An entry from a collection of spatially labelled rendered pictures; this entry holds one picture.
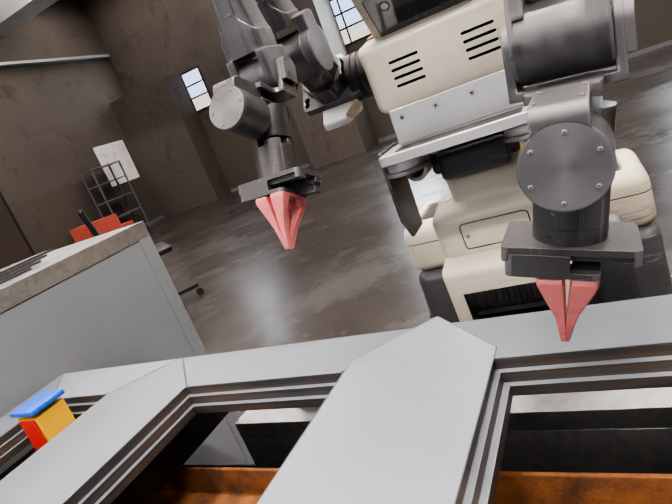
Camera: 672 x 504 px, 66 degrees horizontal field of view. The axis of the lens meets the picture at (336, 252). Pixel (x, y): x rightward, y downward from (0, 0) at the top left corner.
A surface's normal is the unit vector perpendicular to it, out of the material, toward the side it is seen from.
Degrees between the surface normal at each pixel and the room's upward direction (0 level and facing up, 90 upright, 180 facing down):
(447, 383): 1
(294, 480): 0
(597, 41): 104
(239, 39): 91
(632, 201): 90
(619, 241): 14
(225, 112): 65
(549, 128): 89
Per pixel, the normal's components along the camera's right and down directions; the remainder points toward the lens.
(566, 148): -0.43, 0.39
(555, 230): -0.68, 0.35
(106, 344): 0.85, -0.19
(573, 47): -0.35, 0.61
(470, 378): -0.36, -0.90
